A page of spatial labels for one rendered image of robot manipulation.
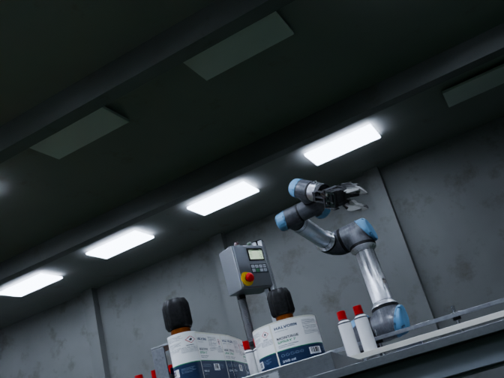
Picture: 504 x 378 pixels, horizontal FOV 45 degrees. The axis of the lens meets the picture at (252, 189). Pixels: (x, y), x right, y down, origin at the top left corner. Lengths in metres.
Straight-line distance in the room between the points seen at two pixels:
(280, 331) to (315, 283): 10.19
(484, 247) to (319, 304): 3.21
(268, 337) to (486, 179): 9.96
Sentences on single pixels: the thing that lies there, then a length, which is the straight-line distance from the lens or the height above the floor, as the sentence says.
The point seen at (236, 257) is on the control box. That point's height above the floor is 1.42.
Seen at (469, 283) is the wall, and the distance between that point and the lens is 11.29.
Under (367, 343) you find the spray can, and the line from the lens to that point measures 2.30.
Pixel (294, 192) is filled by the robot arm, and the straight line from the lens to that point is 2.32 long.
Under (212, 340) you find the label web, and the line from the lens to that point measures 1.95.
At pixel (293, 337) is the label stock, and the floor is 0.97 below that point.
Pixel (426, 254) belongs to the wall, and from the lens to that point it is 11.47.
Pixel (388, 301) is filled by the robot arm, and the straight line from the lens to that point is 2.56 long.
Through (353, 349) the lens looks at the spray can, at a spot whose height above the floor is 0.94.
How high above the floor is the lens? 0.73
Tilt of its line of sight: 22 degrees up
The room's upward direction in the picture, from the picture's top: 16 degrees counter-clockwise
